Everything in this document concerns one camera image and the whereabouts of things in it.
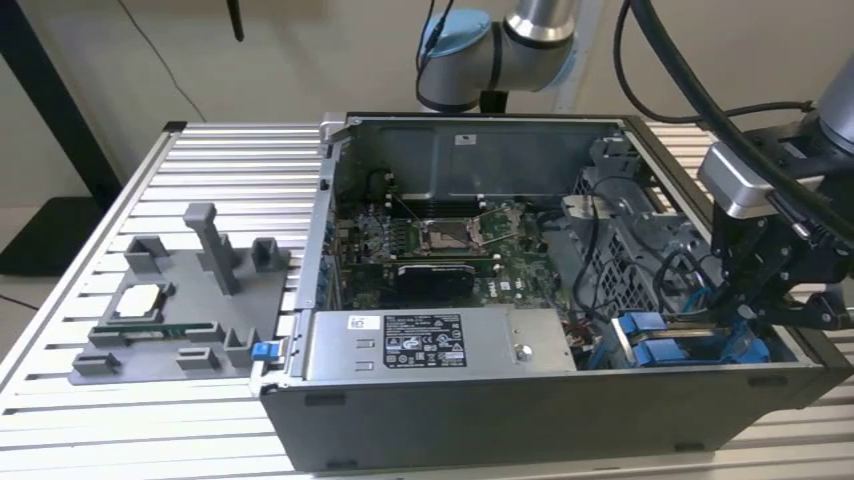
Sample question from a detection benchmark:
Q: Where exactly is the black RAM slot row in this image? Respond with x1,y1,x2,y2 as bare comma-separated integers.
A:
384,192,487,221

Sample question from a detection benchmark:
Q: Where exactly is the grey parts rack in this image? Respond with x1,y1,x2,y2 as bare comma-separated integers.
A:
68,202,294,386

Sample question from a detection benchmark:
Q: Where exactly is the silver CPU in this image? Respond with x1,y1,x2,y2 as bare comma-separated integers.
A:
110,284,168,321

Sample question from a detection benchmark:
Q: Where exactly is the green RAM stick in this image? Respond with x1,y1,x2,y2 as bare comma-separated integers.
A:
122,324,201,341

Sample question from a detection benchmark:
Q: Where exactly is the black desk post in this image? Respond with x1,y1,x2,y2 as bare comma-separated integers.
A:
0,0,125,206

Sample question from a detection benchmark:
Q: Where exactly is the black arm joint cable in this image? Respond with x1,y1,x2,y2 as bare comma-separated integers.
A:
416,0,456,66

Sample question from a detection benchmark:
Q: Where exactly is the black disk wire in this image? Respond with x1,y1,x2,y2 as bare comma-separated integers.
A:
652,247,725,314

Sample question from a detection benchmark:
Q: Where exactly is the blue disk wire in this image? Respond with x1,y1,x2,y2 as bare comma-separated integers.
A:
681,285,720,322

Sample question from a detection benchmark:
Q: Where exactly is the coloured power wire bundle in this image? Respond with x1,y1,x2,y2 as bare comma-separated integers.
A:
559,312,605,359

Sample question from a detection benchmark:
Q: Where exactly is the grey metal disk bay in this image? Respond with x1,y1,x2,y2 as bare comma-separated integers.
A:
543,167,768,369

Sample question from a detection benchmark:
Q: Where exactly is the thin wall cable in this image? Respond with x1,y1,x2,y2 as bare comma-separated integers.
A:
116,0,208,124

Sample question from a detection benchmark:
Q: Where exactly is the silver power supply unit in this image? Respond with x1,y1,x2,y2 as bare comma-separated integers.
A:
300,308,579,382

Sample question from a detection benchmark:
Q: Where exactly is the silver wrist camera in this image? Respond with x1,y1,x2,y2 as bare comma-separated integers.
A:
696,142,825,221

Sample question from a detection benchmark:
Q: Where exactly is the CPU socket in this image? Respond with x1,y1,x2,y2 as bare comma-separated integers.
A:
412,217,479,254

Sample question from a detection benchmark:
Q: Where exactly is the grey plastic bracket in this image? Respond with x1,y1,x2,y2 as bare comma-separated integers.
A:
585,136,643,180

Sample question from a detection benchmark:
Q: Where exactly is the metal socket cover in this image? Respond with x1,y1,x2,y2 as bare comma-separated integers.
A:
469,204,525,241

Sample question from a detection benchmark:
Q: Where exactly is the black antenna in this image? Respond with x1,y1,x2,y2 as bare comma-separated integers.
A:
224,0,246,44

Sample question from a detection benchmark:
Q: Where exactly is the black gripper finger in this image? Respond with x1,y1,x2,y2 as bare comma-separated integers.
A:
765,292,854,332
704,269,769,325

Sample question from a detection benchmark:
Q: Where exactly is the blue disk carrier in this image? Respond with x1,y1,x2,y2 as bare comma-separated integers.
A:
632,322,772,369

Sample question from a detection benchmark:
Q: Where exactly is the green motherboard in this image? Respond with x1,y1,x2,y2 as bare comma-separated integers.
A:
322,197,572,311

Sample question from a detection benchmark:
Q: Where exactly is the black graphics card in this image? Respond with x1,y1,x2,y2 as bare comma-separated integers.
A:
345,257,501,304

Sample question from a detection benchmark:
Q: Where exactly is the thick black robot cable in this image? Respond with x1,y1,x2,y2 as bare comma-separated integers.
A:
611,0,854,244

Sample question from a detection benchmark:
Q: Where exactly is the black open PC case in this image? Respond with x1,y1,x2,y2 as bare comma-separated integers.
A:
249,110,854,474

